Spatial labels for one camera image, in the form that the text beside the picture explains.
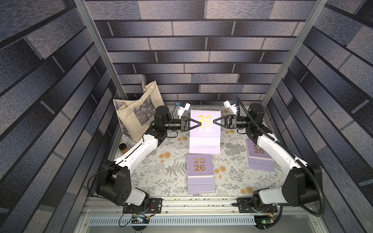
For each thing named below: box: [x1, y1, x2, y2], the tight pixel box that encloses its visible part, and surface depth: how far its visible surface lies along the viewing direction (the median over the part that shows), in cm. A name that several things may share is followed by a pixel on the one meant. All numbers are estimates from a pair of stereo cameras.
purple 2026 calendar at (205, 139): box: [189, 109, 221, 155], surface depth 69 cm
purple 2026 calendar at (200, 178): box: [186, 153, 216, 195], surface depth 81 cm
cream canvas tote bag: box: [112, 80, 165, 144], surface depth 90 cm
